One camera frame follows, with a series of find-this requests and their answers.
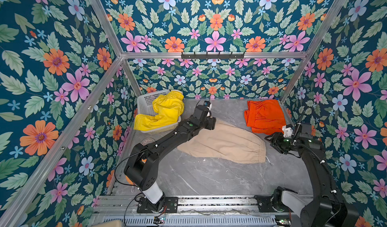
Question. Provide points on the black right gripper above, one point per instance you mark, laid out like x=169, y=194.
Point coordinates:
x=276, y=138

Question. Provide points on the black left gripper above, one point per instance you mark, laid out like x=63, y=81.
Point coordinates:
x=212, y=122

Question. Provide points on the beige shorts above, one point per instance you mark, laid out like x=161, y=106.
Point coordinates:
x=227, y=142

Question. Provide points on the orange shorts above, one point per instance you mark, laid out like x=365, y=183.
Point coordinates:
x=264, y=117

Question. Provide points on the yellow shorts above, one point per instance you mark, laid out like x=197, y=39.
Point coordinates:
x=167, y=107

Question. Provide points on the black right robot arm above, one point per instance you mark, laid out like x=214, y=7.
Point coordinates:
x=328, y=208

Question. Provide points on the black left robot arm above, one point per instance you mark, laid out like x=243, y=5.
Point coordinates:
x=143, y=164

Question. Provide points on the tape roll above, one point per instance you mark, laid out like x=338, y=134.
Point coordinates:
x=147, y=141

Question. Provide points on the white plastic laundry basket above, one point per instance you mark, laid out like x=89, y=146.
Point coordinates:
x=144, y=103

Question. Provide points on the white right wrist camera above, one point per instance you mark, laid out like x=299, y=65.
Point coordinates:
x=287, y=131

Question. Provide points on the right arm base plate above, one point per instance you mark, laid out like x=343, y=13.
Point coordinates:
x=269, y=203

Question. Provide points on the black hook rail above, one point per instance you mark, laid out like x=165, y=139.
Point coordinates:
x=212, y=55

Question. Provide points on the aluminium frame post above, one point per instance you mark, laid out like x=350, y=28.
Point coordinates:
x=116, y=46

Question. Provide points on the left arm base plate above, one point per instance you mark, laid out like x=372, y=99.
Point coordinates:
x=164, y=205

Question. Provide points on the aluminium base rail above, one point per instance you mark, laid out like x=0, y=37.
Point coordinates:
x=193, y=211

